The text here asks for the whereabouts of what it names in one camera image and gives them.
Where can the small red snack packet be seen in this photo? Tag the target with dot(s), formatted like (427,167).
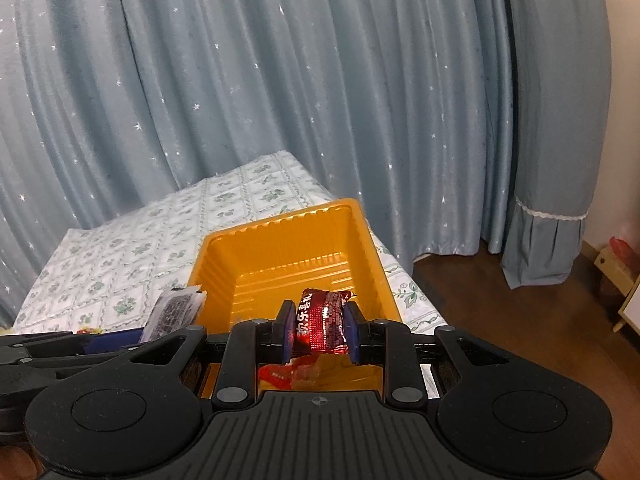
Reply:
(280,376)

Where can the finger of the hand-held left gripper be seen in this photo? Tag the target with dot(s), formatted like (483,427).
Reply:
(40,345)
(115,340)

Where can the orange plastic tray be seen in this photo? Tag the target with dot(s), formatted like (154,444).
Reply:
(280,250)

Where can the blue starry curtain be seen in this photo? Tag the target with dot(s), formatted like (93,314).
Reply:
(250,70)

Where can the red plastic bag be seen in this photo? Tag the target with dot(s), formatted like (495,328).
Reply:
(620,247)

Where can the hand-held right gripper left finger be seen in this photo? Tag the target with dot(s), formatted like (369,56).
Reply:
(288,332)

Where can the white wooden cabinet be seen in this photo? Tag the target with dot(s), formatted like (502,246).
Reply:
(631,305)

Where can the person's left hand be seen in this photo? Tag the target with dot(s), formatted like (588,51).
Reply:
(17,462)

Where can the grey transparent snack packet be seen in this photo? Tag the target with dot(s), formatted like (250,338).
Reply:
(172,310)

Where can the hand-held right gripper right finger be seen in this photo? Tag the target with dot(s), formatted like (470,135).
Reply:
(352,332)

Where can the small wooden box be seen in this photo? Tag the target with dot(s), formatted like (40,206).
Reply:
(612,267)

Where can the blue lace-trimmed curtain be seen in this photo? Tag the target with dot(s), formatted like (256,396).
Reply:
(555,135)

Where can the floral tablecloth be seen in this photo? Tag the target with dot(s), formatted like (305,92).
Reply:
(125,260)

